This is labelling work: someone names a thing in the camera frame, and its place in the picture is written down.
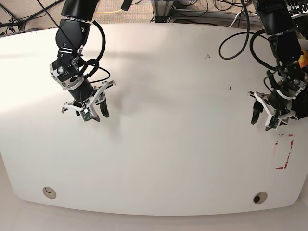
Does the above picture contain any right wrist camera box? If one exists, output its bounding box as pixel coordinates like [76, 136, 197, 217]
[79, 108, 95, 122]

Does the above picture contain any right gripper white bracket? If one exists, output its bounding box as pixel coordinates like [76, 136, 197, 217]
[62, 81, 116, 122]

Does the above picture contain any red tape rectangle marking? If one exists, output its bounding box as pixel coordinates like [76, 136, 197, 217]
[273, 134, 295, 170]

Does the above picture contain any left table grommet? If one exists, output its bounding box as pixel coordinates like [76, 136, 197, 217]
[42, 187, 56, 199]

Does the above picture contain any right table grommet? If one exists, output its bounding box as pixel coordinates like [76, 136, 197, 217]
[253, 192, 268, 205]

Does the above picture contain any black T-shirt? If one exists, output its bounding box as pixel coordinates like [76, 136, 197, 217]
[292, 49, 308, 119]

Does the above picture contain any table grommet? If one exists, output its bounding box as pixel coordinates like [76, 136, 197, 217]
[253, 192, 268, 205]
[42, 187, 56, 199]

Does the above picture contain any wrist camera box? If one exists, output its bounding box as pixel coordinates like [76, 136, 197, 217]
[265, 115, 280, 130]
[79, 108, 95, 122]

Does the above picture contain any aluminium centre post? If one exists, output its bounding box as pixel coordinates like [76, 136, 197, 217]
[151, 0, 174, 23]

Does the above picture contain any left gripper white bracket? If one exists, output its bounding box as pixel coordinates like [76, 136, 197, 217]
[248, 91, 298, 131]

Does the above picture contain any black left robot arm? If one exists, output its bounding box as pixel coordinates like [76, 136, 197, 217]
[244, 0, 308, 131]

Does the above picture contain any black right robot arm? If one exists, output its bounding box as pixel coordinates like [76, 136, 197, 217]
[50, 0, 116, 122]

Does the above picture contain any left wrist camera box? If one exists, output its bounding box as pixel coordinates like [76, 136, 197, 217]
[265, 115, 280, 130]

